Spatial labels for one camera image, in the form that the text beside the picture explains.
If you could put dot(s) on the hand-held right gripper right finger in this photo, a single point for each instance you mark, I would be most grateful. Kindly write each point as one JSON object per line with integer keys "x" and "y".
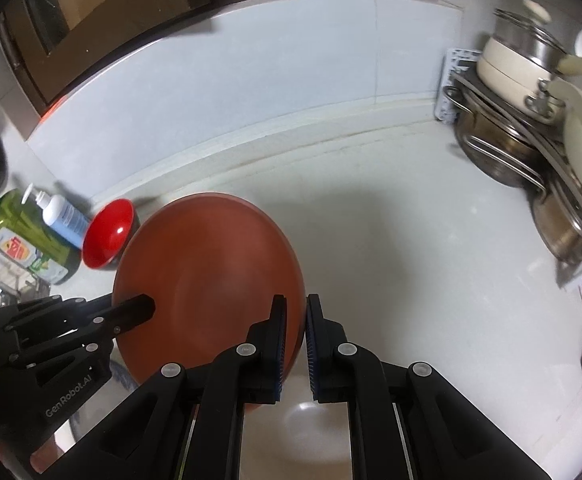
{"x": 312, "y": 350}

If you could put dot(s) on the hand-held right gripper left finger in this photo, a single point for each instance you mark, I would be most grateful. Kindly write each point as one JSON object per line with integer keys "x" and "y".
{"x": 282, "y": 347}

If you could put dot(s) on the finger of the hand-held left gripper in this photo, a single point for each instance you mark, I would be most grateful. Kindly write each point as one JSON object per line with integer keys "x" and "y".
{"x": 71, "y": 347}
{"x": 133, "y": 310}

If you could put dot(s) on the glossy red bowl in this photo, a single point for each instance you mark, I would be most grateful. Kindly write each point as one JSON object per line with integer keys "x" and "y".
{"x": 108, "y": 232}

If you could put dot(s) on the white pump bottle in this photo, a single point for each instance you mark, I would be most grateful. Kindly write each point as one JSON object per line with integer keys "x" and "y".
{"x": 63, "y": 220}

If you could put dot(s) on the green dish soap bottle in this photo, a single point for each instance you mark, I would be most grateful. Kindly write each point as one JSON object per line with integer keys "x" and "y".
{"x": 16, "y": 220}

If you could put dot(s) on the tarnished steel pot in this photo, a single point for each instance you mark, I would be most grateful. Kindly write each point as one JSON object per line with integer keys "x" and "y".
{"x": 491, "y": 130}
{"x": 503, "y": 170}

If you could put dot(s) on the shiny steel pot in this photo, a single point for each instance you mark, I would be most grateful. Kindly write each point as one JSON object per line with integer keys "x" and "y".
{"x": 561, "y": 230}

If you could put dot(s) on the white metal kitchen rack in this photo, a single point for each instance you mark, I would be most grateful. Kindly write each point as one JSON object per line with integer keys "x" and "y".
{"x": 453, "y": 85}

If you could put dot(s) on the cream cooking pot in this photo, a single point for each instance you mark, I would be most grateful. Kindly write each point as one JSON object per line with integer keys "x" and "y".
{"x": 501, "y": 75}

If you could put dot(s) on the steel pot lid cream knob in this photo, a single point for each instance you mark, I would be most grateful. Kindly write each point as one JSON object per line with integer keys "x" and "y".
{"x": 526, "y": 40}

